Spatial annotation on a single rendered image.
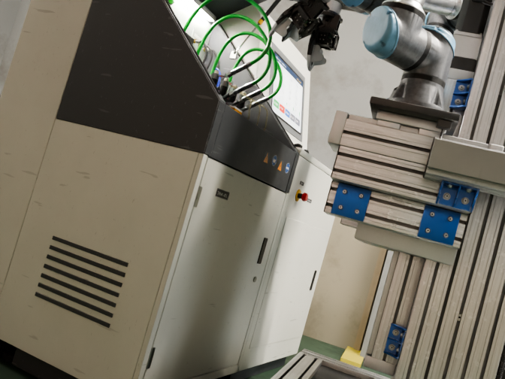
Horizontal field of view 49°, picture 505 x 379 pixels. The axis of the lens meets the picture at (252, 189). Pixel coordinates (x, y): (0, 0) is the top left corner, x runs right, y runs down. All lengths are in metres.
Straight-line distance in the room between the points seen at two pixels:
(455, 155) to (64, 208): 1.15
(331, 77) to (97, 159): 2.58
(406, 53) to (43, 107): 1.17
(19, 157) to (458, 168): 1.37
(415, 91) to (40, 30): 1.27
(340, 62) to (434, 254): 2.68
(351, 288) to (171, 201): 2.41
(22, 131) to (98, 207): 0.43
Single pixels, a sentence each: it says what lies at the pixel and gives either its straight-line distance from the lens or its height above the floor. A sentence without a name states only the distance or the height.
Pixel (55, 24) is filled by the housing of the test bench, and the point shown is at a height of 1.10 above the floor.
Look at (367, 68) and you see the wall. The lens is 4.06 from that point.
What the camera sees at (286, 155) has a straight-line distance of 2.08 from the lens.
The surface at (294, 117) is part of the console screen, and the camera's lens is 2.76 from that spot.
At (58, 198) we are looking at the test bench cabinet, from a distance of 1.84.
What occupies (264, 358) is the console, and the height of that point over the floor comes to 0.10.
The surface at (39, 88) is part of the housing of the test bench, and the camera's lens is 2.01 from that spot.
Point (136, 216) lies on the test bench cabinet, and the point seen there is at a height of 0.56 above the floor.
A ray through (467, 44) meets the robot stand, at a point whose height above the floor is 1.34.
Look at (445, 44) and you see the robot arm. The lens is 1.57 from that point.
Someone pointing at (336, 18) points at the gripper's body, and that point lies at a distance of 2.06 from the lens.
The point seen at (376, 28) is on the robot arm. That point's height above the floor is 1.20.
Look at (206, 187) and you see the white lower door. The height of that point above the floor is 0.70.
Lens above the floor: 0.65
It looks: 3 degrees up
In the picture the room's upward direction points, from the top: 16 degrees clockwise
